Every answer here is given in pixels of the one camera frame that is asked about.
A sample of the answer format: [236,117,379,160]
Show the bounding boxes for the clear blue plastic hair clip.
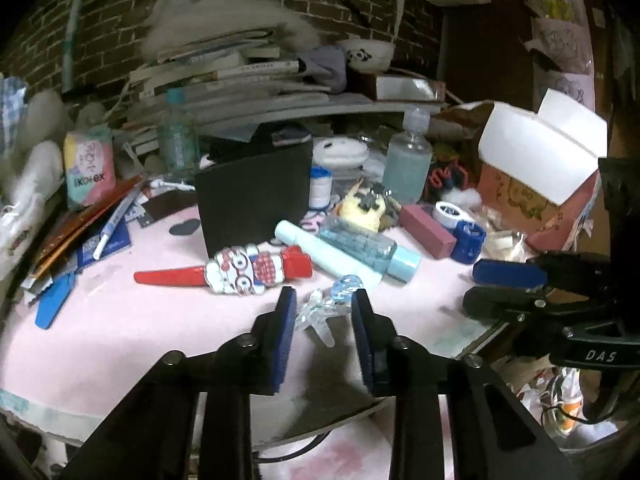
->
[294,274,363,348]

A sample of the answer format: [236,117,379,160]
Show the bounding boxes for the blue pencil sharpener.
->
[450,220,487,264]

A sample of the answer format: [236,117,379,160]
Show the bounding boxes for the red cartoon hair clip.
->
[134,245,314,296]

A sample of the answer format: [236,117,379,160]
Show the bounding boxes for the clear blue capped bottle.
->
[318,216,422,283]

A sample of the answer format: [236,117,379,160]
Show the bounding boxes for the white blue tape roll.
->
[432,200,473,231]

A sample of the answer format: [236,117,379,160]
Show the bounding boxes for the light blue cream tube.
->
[274,220,383,287]

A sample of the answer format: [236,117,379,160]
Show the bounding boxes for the black box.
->
[194,141,314,257]

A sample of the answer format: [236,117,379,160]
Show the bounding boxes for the pink mat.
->
[0,199,511,446]

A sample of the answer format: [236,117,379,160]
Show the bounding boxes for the clear cellophane wrappers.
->
[474,206,533,263]

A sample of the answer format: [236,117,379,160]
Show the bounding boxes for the white cotton ball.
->
[442,188,482,210]

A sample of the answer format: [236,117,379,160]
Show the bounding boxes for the pink rectangular block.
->
[398,205,457,260]

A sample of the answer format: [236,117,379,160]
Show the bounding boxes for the white pink cardboard box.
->
[477,89,608,252]

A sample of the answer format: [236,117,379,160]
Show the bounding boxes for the red black scrunchie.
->
[426,158,469,197]

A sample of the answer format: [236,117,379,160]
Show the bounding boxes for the yellow plush hair clip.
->
[333,179,396,232]

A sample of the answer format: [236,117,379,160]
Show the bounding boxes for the blue lid white jar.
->
[308,166,333,210]

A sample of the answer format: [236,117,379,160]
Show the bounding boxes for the clear frosted liquid bottle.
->
[382,107,433,205]

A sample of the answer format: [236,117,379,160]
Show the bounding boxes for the blue booklet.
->
[76,219,131,270]

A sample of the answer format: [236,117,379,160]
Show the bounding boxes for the panda plush pouch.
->
[312,136,369,170]

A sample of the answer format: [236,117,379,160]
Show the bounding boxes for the white blue pen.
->
[92,182,143,260]

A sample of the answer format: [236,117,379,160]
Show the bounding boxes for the teal capped water bottle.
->
[157,88,201,179]

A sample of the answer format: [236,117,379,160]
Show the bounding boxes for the blue flat tag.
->
[35,272,76,330]

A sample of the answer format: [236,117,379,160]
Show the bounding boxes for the brown white box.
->
[374,75,446,103]

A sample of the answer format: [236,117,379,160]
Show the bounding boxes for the orange brown flat packets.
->
[24,174,143,287]

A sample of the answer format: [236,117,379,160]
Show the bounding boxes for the stack of books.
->
[121,27,446,156]

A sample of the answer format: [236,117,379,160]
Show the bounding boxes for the kotex pad package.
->
[63,124,116,210]

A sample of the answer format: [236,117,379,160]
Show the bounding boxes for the white panda bowl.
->
[338,38,395,74]

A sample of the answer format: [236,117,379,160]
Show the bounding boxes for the purple grey cloth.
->
[297,46,347,93]

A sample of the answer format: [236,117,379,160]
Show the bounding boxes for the white plush toy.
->
[1,89,67,278]

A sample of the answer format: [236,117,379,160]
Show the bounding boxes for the white fluffy fur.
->
[139,0,321,61]

